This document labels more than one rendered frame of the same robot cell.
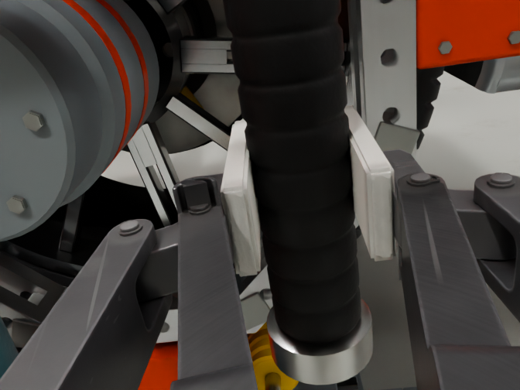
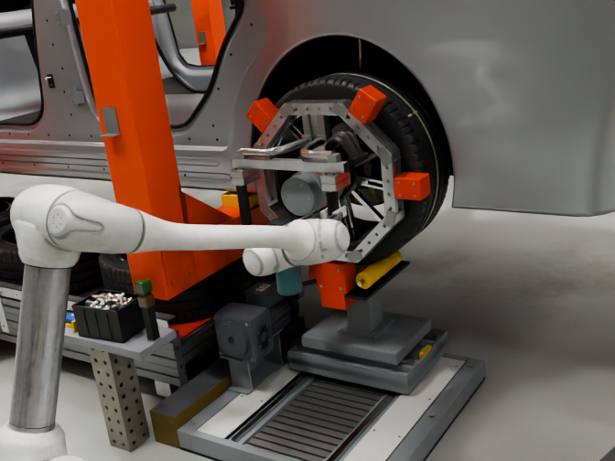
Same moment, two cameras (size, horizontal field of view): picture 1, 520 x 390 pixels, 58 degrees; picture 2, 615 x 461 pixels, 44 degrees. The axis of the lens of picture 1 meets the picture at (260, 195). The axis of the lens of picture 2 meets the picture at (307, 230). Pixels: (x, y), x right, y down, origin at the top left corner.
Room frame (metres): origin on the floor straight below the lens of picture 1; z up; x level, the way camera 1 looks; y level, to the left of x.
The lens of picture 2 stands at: (-1.76, -1.04, 1.52)
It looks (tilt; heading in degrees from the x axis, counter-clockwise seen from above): 19 degrees down; 30
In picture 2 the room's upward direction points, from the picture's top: 7 degrees counter-clockwise
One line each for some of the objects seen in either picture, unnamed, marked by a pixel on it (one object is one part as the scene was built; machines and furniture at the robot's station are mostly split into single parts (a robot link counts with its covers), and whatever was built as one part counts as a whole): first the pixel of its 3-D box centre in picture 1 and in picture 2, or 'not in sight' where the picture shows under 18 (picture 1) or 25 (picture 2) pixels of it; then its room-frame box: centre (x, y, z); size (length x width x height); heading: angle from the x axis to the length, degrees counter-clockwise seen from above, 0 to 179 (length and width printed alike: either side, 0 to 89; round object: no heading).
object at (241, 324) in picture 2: not in sight; (267, 330); (0.39, 0.45, 0.26); 0.42 x 0.18 x 0.35; 175
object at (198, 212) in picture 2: not in sight; (219, 212); (0.47, 0.64, 0.69); 0.52 x 0.17 x 0.35; 175
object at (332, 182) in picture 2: not in sight; (336, 178); (0.19, -0.02, 0.93); 0.09 x 0.05 x 0.05; 175
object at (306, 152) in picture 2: not in sight; (326, 137); (0.27, 0.05, 1.03); 0.19 x 0.18 x 0.11; 175
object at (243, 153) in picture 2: not in sight; (274, 136); (0.29, 0.24, 1.03); 0.19 x 0.18 x 0.11; 175
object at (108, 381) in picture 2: not in sight; (119, 390); (-0.08, 0.78, 0.21); 0.10 x 0.10 x 0.42; 85
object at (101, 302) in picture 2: not in sight; (111, 313); (-0.08, 0.74, 0.51); 0.20 x 0.14 x 0.13; 91
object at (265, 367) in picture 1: (271, 305); (379, 268); (0.49, 0.01, 0.51); 0.29 x 0.06 x 0.06; 175
